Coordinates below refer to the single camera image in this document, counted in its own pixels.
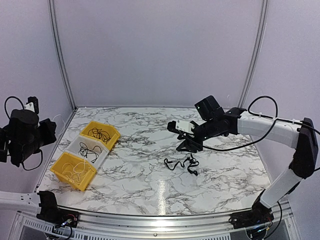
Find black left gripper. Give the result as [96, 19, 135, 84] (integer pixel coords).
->
[15, 118, 57, 164]

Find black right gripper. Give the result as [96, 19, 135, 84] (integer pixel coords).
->
[176, 118, 219, 153]

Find cable bundle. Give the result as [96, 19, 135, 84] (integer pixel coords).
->
[163, 153, 200, 177]

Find white cables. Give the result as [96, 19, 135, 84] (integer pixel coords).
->
[61, 159, 91, 185]

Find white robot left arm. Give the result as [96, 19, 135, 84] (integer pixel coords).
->
[0, 109, 57, 213]

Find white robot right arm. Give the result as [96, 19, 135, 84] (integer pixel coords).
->
[167, 95, 319, 224]

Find yellow bin near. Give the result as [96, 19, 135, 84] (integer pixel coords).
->
[50, 152, 97, 192]

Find yellow bin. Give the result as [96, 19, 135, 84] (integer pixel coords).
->
[50, 152, 97, 192]
[80, 121, 121, 151]

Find white bin middle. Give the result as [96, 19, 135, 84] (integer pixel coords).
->
[65, 134, 110, 170]

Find yellow bin far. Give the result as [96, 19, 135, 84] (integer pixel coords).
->
[80, 121, 121, 151]

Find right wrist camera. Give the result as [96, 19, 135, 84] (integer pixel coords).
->
[167, 120, 195, 135]

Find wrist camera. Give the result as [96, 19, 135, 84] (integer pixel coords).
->
[167, 120, 195, 135]
[24, 96, 39, 115]

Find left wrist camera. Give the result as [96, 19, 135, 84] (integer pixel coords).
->
[24, 96, 39, 115]

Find black cables in far bin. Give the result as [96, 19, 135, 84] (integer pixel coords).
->
[89, 126, 112, 141]

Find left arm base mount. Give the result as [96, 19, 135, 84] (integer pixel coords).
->
[36, 190, 80, 228]

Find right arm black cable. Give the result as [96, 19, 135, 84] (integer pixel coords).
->
[199, 95, 320, 173]

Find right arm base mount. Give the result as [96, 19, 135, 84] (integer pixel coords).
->
[228, 200, 274, 229]

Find aluminium front rail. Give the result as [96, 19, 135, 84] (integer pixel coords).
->
[14, 197, 293, 240]

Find left aluminium corner post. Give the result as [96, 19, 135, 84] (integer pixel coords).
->
[48, 0, 77, 111]

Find aluminium corner post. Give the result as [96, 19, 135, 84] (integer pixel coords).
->
[48, 0, 77, 111]
[237, 0, 270, 108]

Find right aluminium corner post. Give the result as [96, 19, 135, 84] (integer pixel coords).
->
[237, 0, 270, 108]

